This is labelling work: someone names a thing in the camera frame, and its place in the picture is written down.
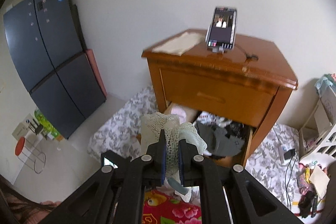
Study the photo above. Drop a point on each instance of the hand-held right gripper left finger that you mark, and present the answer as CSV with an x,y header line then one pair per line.
x,y
163,163

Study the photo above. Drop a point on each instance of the black fuzzy item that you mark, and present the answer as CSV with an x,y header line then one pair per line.
x,y
307,203

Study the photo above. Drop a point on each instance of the pink pineapple sock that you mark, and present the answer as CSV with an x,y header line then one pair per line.
x,y
178,112

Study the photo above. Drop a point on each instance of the white power strip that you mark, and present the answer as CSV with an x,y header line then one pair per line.
x,y
282,153

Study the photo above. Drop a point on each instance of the plain wooden nightstand drawer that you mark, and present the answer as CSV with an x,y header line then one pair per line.
x,y
236,98

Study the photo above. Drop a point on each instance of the beige folded cloth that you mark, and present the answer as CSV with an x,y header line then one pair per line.
x,y
178,43

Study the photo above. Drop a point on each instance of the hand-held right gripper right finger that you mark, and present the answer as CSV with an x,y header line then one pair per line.
x,y
181,163

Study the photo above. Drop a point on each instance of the red stool chrome legs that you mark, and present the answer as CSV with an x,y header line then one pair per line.
x,y
20,146

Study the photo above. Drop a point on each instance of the red floral blanket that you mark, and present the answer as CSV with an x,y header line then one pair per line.
x,y
168,211

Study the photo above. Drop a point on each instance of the colourful trinket pile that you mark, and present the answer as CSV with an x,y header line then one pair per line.
x,y
303,179

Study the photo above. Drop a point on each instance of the pale printed book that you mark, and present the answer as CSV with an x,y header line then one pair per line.
x,y
329,106

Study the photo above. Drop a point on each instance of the crumpled blue-grey plastic bag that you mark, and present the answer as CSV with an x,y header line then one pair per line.
x,y
323,82

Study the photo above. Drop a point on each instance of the green packaging bags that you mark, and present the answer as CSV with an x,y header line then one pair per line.
x,y
47,125

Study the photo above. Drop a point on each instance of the wooden nightstand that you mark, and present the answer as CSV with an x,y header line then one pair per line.
x,y
262,69

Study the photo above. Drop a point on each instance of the dark grey refrigerator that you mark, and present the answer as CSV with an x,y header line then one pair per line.
x,y
52,56

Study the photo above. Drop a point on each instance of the white carton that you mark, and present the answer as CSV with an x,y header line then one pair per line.
x,y
21,129

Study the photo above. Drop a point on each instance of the grey garment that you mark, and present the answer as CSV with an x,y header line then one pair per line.
x,y
223,145

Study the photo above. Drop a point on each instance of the white cat print sock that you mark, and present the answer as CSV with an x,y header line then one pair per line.
x,y
210,116

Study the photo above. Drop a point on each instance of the smartphone on stand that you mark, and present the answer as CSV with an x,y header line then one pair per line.
x,y
221,29

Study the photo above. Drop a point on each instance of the white lattice shelf rack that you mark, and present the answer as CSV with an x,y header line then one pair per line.
x,y
328,134

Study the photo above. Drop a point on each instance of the black charger adapter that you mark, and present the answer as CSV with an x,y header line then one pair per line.
x,y
290,155

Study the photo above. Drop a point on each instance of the white lace cloth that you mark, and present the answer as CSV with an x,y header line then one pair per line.
x,y
152,132

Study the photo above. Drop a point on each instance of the grey floral bed sheet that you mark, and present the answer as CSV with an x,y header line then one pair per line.
x,y
118,129

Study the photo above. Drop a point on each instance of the pink board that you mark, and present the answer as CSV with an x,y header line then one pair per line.
x,y
95,69

